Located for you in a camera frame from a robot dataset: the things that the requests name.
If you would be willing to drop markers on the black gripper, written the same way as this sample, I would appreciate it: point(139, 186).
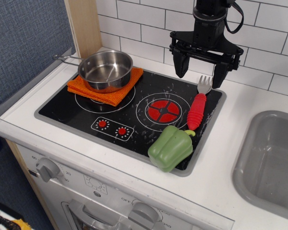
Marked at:
point(207, 43)

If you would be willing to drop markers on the green toy bell pepper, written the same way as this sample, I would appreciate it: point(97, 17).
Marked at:
point(171, 147)

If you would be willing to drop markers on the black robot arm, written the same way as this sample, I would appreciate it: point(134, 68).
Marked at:
point(214, 7)

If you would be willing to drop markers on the black toy stove top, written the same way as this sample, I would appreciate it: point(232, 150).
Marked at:
point(155, 102)

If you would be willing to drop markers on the stainless steel saucepan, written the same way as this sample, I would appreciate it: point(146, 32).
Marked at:
point(106, 71)

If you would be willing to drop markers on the grey sink basin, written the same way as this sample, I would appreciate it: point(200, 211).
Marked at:
point(260, 175)

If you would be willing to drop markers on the wooden side panel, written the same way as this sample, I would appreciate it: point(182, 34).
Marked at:
point(84, 24)

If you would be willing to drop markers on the grey oven temperature knob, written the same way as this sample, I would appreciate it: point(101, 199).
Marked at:
point(143, 214)

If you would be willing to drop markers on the grey timer knob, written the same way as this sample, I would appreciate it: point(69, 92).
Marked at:
point(47, 169)

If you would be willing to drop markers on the black and yellow object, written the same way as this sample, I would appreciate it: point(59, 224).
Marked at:
point(17, 224)

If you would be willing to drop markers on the fork with red handle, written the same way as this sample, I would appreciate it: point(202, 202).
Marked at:
point(196, 112)

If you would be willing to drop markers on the grey oven door handle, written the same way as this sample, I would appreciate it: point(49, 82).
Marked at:
point(95, 217)

